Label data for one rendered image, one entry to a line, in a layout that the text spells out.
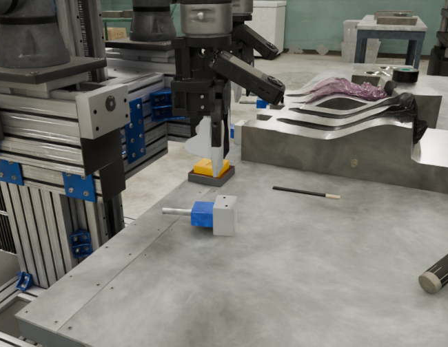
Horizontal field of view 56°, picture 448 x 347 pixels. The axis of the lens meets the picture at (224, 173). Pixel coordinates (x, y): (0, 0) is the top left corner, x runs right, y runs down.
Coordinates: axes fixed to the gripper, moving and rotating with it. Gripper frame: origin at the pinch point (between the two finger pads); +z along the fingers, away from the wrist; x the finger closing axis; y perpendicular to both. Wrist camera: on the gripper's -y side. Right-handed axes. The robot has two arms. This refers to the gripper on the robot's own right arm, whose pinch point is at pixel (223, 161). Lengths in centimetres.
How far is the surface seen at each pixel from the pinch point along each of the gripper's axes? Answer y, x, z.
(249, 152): -1.1, -32.5, 10.6
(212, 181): 5.2, -17.1, 11.7
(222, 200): 0.4, -0.7, 7.6
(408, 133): -34.7, -23.3, 1.6
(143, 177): 86, -188, 91
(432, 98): -51, -63, 4
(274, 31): 20, -694, 41
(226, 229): -0.6, 2.1, 11.7
